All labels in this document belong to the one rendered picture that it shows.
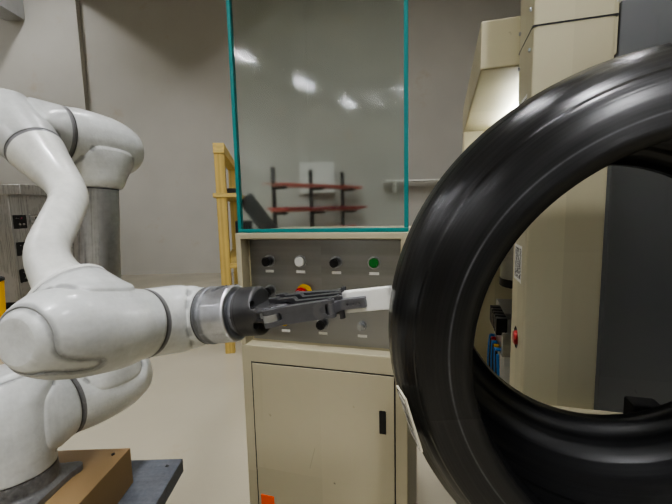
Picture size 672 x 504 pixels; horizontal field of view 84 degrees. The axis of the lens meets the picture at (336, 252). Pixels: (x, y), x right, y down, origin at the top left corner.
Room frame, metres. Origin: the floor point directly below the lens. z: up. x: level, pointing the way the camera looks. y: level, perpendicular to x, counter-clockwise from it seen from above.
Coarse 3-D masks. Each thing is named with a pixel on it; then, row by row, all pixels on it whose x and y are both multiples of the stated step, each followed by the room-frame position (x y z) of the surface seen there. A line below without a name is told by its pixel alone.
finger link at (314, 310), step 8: (296, 304) 0.49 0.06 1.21; (304, 304) 0.49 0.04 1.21; (312, 304) 0.49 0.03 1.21; (320, 304) 0.49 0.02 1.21; (264, 312) 0.49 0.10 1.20; (272, 312) 0.49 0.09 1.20; (280, 312) 0.49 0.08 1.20; (288, 312) 0.49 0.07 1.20; (296, 312) 0.49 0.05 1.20; (304, 312) 0.49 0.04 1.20; (312, 312) 0.49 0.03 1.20; (320, 312) 0.49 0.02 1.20; (280, 320) 0.49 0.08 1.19; (288, 320) 0.49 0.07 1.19; (296, 320) 0.49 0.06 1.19; (304, 320) 0.49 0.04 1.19; (312, 320) 0.49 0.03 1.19
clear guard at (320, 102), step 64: (256, 0) 1.20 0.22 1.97; (320, 0) 1.15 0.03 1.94; (384, 0) 1.10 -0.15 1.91; (256, 64) 1.21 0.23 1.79; (320, 64) 1.15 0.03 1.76; (384, 64) 1.10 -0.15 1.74; (256, 128) 1.21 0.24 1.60; (320, 128) 1.15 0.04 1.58; (384, 128) 1.10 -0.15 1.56; (256, 192) 1.21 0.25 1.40; (320, 192) 1.15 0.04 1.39; (384, 192) 1.10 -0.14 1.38
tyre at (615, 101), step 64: (640, 64) 0.34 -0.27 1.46; (512, 128) 0.37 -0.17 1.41; (576, 128) 0.33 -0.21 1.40; (640, 128) 0.32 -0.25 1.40; (448, 192) 0.39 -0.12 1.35; (512, 192) 0.35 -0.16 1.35; (448, 256) 0.36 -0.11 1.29; (448, 320) 0.36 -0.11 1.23; (448, 384) 0.36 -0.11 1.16; (448, 448) 0.36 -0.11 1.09; (512, 448) 0.57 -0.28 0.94; (576, 448) 0.57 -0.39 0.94; (640, 448) 0.55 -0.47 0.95
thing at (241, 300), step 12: (240, 288) 0.56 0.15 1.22; (252, 288) 0.55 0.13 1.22; (264, 288) 0.57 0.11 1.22; (240, 300) 0.53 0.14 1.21; (252, 300) 0.53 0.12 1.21; (264, 300) 0.56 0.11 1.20; (240, 312) 0.53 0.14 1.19; (252, 312) 0.52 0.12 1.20; (240, 324) 0.53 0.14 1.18; (252, 324) 0.52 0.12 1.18
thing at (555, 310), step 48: (528, 0) 0.75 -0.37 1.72; (576, 0) 0.69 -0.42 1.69; (528, 48) 0.72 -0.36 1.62; (576, 48) 0.69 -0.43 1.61; (528, 96) 0.72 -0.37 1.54; (576, 192) 0.68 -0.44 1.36; (528, 240) 0.71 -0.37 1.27; (576, 240) 0.68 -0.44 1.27; (528, 288) 0.70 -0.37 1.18; (576, 288) 0.68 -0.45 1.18; (528, 336) 0.70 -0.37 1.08; (576, 336) 0.68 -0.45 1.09; (528, 384) 0.70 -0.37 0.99; (576, 384) 0.68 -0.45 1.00
